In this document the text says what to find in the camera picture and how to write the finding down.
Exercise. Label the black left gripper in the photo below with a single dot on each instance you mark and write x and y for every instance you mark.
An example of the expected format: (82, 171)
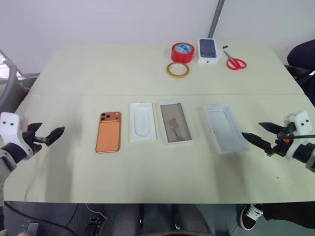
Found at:
(33, 141)

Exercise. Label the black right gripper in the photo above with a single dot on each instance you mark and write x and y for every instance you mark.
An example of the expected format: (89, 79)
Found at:
(283, 145)

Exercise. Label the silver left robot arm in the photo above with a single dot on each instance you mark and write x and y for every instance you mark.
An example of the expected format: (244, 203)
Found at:
(8, 153)

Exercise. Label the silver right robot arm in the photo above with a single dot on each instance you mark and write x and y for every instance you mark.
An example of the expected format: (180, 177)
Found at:
(304, 152)

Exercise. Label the white phone box lid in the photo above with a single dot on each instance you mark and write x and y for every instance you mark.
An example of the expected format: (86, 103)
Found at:
(225, 127)

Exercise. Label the white phone box base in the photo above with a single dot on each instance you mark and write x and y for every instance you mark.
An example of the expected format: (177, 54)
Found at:
(176, 123)

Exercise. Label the white phone tray insert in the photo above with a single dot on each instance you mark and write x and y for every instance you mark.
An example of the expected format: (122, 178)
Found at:
(142, 122)

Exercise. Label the white box with phone print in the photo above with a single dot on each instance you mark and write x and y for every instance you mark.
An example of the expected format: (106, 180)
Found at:
(208, 50)

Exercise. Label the orange smartphone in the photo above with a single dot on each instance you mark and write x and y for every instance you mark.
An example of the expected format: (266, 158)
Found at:
(109, 132)

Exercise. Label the black and white sneaker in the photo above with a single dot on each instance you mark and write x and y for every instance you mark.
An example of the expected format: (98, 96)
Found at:
(249, 216)

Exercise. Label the person in dark clothing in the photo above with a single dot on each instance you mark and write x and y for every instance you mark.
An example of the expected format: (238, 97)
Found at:
(301, 59)

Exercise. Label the dark trouser leg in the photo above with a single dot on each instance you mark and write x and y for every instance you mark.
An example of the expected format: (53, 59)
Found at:
(288, 218)

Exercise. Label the tan tape roll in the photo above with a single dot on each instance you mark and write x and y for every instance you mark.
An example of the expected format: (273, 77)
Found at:
(177, 69)

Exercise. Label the dark grey rounded shape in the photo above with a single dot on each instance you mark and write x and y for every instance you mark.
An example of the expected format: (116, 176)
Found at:
(194, 220)

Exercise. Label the red tape roll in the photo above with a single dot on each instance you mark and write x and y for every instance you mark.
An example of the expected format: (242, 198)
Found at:
(182, 51)

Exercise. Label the grey metal pole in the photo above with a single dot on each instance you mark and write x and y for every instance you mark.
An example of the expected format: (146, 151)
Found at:
(215, 19)

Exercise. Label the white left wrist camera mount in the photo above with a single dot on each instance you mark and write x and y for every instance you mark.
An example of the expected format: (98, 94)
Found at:
(11, 125)

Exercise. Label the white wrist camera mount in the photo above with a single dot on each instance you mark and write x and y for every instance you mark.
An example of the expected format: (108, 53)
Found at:
(11, 125)
(299, 121)

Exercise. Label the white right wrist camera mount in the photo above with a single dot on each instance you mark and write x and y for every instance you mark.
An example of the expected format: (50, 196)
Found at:
(299, 121)

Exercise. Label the grey metal frame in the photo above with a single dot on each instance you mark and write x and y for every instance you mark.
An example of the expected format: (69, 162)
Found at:
(9, 78)

